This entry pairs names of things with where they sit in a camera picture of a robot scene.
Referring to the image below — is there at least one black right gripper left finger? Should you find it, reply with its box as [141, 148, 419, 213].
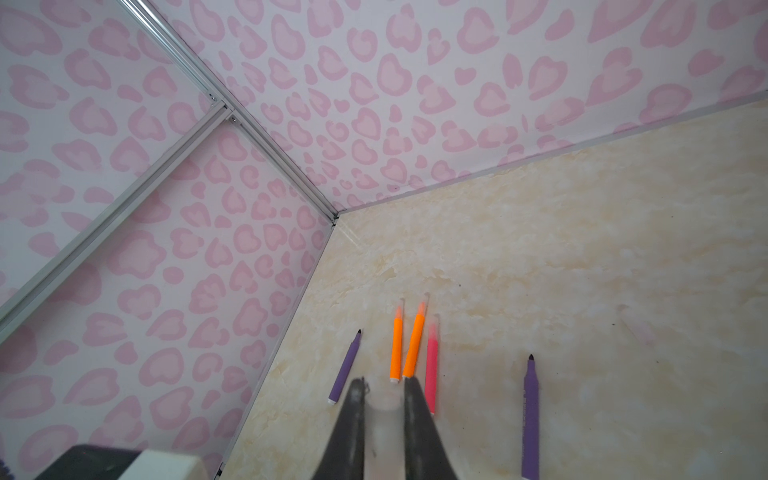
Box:
[312, 377, 366, 480]

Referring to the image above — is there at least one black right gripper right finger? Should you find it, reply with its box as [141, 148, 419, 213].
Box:
[404, 377, 458, 480]

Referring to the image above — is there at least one purple marker pen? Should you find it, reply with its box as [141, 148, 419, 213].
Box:
[328, 329, 362, 405]
[521, 354, 540, 480]

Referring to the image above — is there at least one orange highlighter pen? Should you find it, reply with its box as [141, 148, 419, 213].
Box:
[389, 298, 404, 383]
[403, 293, 430, 378]

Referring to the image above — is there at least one pink highlighter pen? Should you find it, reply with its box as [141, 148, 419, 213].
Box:
[424, 315, 440, 416]

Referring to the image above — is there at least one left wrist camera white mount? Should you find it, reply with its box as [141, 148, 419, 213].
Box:
[32, 443, 211, 480]

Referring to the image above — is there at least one diagonal aluminium wall strut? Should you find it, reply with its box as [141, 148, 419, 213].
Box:
[1, 101, 231, 341]

